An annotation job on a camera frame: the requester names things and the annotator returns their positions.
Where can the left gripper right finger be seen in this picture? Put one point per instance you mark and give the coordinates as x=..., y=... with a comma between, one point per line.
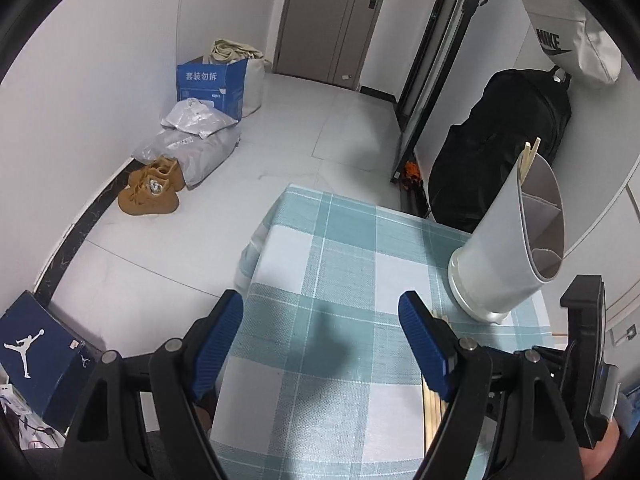
x=533, y=438

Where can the black backpack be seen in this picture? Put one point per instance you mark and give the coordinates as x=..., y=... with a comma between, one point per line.
x=517, y=107

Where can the teal checked tablecloth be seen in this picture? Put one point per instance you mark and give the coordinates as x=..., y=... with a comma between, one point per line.
x=320, y=382

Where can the blue cardboard box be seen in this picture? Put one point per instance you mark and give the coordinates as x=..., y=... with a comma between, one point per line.
x=220, y=83

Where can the white divided utensil holder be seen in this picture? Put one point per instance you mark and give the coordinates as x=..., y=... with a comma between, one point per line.
x=517, y=248

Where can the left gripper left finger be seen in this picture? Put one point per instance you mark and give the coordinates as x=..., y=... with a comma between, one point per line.
x=108, y=440

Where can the black framed glass door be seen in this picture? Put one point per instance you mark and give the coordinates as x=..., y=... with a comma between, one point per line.
x=443, y=35

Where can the wooden chopstick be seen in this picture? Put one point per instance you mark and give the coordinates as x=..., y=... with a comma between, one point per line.
x=527, y=159
x=434, y=409

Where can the white plastic parcel bag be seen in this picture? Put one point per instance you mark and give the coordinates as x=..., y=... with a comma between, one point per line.
x=200, y=118

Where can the navy Jordan shoe box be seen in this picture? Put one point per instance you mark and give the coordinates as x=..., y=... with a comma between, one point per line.
x=46, y=361

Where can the tan shoe front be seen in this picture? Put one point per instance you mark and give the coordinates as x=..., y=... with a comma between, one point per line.
x=150, y=196

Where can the white Nike bag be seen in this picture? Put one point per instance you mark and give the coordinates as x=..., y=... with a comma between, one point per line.
x=575, y=41

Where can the orange black tool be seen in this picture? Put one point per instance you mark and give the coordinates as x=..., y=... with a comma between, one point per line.
x=410, y=176

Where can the grey door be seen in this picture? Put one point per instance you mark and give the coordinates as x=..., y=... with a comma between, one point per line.
x=325, y=40

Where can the tan shoe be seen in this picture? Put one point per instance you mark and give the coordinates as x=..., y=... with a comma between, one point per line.
x=162, y=168
x=150, y=196

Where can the beige fabric bag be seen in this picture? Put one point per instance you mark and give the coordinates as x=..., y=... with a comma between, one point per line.
x=225, y=51

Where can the tan shoe rear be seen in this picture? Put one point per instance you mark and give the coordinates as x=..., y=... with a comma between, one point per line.
x=162, y=168

